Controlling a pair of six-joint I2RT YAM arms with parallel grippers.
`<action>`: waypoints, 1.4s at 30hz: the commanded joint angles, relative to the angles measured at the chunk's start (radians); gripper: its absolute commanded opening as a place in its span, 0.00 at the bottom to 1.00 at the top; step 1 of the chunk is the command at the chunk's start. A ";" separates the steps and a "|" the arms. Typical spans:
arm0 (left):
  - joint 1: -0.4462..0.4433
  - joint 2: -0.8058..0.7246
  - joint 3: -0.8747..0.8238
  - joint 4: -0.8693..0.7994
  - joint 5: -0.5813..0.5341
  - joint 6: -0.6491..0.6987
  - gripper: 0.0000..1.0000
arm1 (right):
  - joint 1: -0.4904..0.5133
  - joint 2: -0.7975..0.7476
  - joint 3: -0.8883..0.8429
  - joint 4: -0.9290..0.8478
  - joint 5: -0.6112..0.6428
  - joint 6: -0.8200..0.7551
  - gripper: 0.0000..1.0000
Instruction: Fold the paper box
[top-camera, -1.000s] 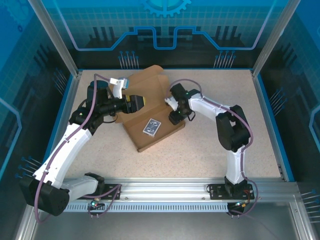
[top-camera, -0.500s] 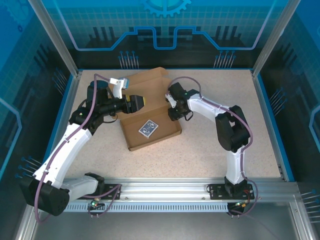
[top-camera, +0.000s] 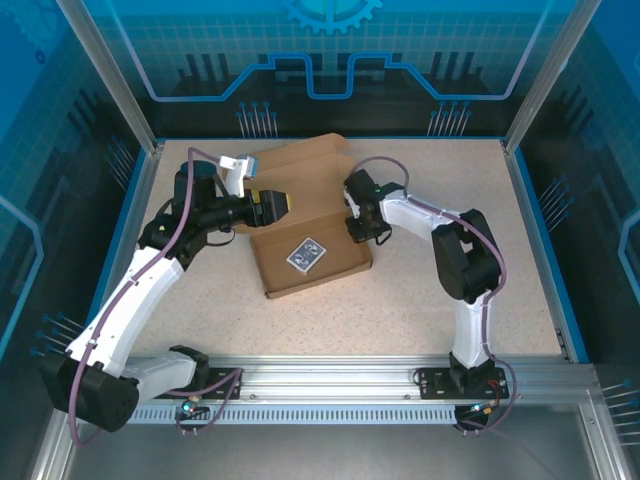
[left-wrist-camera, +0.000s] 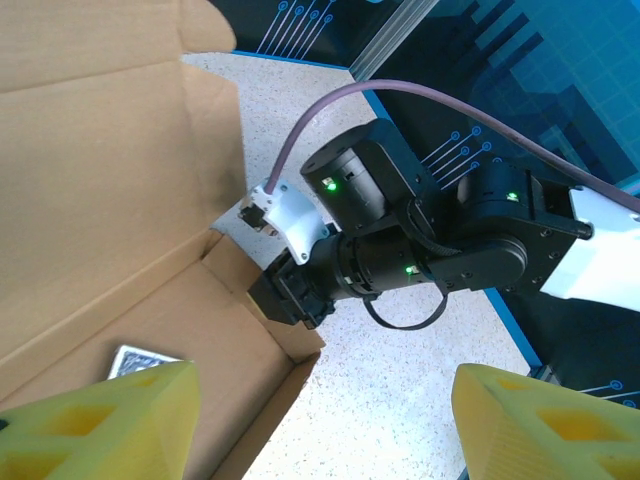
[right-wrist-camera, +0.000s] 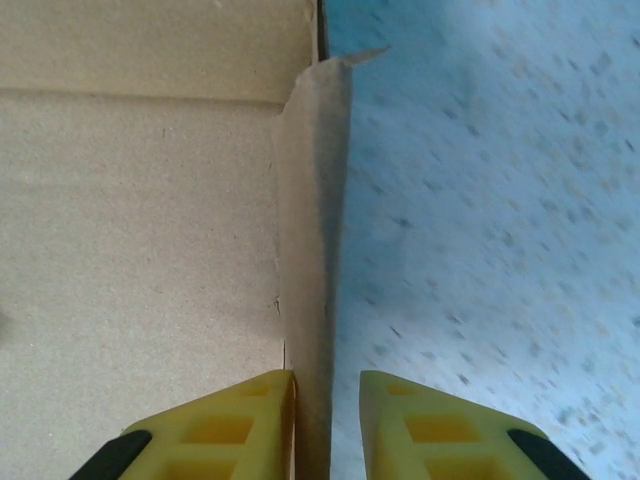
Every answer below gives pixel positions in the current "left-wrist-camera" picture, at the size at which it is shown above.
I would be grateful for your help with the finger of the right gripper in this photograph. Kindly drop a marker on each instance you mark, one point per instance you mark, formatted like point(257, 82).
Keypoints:
point(286, 262)
point(275, 300)

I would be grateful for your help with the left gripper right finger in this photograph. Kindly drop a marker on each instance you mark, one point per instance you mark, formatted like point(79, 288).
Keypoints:
point(540, 440)

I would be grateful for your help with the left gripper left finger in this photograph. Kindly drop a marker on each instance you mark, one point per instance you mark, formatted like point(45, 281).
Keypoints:
point(100, 430)

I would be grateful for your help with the blue playing card deck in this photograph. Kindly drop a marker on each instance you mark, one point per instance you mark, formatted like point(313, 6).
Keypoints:
point(135, 362)

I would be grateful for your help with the brown cardboard box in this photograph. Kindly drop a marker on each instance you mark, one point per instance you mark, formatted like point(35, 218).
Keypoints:
point(125, 175)

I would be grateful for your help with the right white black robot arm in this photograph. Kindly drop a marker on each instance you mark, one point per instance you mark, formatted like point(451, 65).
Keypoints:
point(600, 260)

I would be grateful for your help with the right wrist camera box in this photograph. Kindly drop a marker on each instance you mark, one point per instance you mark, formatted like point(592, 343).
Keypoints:
point(295, 215)

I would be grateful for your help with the aluminium frame post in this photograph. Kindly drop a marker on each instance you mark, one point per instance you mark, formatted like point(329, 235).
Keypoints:
point(390, 35)

